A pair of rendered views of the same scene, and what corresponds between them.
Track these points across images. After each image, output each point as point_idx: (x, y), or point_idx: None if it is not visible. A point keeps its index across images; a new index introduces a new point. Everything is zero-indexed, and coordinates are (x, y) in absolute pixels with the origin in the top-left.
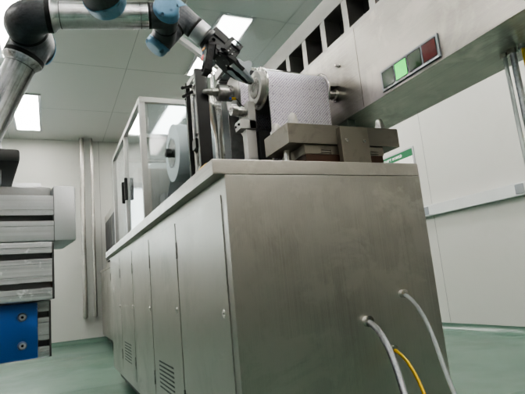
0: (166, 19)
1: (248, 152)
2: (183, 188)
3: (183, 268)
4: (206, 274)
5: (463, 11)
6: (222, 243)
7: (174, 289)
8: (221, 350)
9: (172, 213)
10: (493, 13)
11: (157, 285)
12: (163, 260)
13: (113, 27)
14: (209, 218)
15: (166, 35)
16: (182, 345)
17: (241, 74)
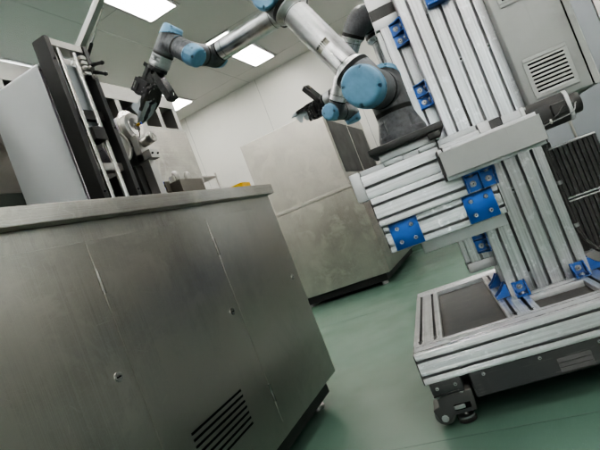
0: (222, 66)
1: (162, 180)
2: (239, 190)
3: (234, 262)
4: (270, 258)
5: (167, 166)
6: (279, 235)
7: (220, 291)
8: (296, 302)
9: (191, 206)
10: (180, 176)
11: (157, 311)
12: (178, 265)
13: (245, 46)
14: (262, 219)
15: (206, 64)
16: (250, 343)
17: (150, 113)
